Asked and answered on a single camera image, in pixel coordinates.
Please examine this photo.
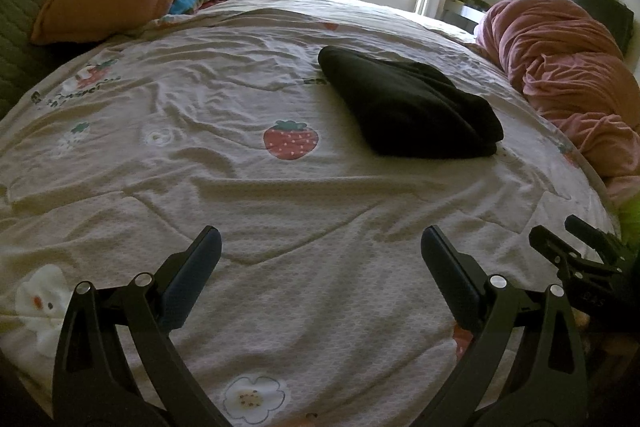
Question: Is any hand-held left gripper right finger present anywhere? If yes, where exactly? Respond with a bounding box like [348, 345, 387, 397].
[420, 225, 588, 427]

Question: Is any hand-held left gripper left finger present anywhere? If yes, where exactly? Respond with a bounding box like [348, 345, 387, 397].
[51, 225, 223, 427]

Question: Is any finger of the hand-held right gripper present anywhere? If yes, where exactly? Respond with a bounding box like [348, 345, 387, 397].
[564, 214, 626, 258]
[529, 224, 608, 280]

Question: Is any black sweater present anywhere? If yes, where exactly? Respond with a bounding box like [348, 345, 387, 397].
[318, 45, 505, 159]

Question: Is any green cloth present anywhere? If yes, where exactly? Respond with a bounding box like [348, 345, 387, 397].
[619, 194, 640, 253]

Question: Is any printed bed quilt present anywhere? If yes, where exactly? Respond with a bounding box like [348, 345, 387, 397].
[0, 0, 621, 427]

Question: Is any pink duvet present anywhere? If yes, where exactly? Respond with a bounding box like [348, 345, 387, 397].
[474, 0, 640, 208]

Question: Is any dark screen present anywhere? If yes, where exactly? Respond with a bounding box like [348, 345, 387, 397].
[566, 0, 636, 58]

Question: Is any white side table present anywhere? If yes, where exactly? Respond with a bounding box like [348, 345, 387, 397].
[442, 0, 488, 30]

